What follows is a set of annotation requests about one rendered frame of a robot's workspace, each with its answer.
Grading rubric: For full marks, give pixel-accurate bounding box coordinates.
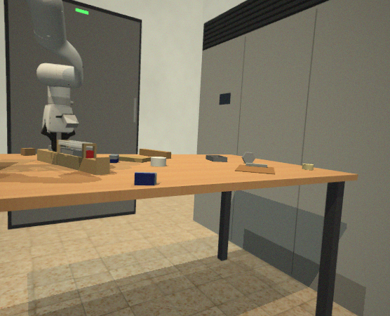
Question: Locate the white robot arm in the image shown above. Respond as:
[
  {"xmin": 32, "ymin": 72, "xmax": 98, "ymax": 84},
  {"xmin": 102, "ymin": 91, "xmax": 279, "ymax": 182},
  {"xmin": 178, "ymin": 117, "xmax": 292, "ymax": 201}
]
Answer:
[{"xmin": 25, "ymin": 0, "xmax": 83, "ymax": 128}]

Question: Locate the brown wooden batten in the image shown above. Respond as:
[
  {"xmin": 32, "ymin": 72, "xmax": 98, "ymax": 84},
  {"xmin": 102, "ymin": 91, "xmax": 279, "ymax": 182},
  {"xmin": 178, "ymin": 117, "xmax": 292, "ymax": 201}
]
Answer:
[{"xmin": 139, "ymin": 149, "xmax": 171, "ymax": 159}]

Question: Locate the small brown wooden block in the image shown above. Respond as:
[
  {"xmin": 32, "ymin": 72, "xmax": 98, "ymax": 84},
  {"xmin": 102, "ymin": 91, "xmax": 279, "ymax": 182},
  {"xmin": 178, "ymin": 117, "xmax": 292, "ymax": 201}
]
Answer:
[{"xmin": 21, "ymin": 148, "xmax": 36, "ymax": 156}]

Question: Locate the short grey cylinder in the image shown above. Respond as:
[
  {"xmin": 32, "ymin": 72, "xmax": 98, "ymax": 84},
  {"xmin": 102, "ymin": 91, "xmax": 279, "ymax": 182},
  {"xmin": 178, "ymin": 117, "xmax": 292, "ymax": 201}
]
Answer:
[{"xmin": 151, "ymin": 157, "xmax": 166, "ymax": 166}]

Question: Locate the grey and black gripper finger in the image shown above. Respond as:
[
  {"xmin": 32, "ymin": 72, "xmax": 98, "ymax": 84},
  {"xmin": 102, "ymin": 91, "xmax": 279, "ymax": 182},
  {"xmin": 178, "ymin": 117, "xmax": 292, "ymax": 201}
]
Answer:
[
  {"xmin": 41, "ymin": 123, "xmax": 57, "ymax": 151},
  {"xmin": 61, "ymin": 131, "xmax": 75, "ymax": 140}
]

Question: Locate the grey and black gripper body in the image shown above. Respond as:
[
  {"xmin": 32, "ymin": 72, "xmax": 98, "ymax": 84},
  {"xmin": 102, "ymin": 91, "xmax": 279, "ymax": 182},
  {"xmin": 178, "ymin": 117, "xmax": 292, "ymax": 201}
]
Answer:
[{"xmin": 42, "ymin": 104, "xmax": 74, "ymax": 133}]

